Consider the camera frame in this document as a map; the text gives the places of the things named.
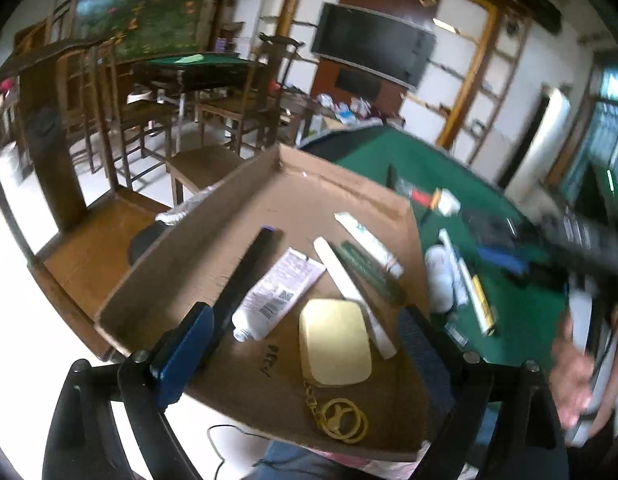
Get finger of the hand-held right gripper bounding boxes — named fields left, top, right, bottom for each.
left=476, top=245, right=554, bottom=286
left=461, top=208, right=540, bottom=246

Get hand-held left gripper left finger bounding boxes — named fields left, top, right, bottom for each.
left=42, top=301, right=216, bottom=480

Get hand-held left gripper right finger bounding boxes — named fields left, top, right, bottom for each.
left=398, top=305, right=570, bottom=480

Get white bottle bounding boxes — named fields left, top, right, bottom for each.
left=424, top=245, right=457, bottom=313

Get cream plastic case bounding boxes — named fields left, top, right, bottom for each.
left=298, top=298, right=374, bottom=387

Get yellow key ring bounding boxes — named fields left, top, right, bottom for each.
left=303, top=382, right=370, bottom=444

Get white stick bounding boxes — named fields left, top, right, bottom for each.
left=312, top=236, right=399, bottom=361

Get cardboard box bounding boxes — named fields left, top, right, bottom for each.
left=94, top=142, right=432, bottom=463

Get person's right hand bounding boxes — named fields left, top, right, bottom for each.
left=549, top=305, right=614, bottom=428

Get small clear container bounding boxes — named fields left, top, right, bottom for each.
left=444, top=322, right=470, bottom=348

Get white power adapter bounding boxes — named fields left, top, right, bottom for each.
left=434, top=187, right=462, bottom=217

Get orange black pen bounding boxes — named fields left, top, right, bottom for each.
left=420, top=189, right=444, bottom=226

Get clear packet red contents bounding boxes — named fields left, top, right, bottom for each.
left=396, top=180, right=435, bottom=208

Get dark green pen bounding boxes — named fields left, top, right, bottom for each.
left=336, top=241, right=407, bottom=306

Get black stick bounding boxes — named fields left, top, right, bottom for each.
left=204, top=227, right=285, bottom=361

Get white door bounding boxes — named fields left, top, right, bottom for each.
left=499, top=87, right=572, bottom=196

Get white squeeze tube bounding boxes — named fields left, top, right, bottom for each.
left=231, top=246, right=327, bottom=343

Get white toothpaste tube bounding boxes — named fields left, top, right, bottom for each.
left=334, top=211, right=405, bottom=279

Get wooden chair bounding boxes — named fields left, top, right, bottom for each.
left=94, top=42, right=255, bottom=208
left=196, top=32, right=302, bottom=156
left=0, top=37, right=175, bottom=363

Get crumpled clear plastic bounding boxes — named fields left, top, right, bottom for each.
left=155, top=185, right=220, bottom=226

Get person's clothing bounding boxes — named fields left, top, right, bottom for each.
left=254, top=441, right=425, bottom=480

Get pile of household clutter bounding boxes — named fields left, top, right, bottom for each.
left=316, top=92, right=390, bottom=126

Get black television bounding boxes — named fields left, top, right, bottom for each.
left=310, top=2, right=437, bottom=88

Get green-topped mahjong table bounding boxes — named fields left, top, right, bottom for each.
left=132, top=52, right=265, bottom=111

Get large floral painting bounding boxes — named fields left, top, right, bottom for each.
left=72, top=0, right=225, bottom=61

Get wooden wall frame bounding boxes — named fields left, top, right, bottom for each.
left=279, top=0, right=530, bottom=151

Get black wall speaker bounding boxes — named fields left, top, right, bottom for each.
left=516, top=0, right=562, bottom=31

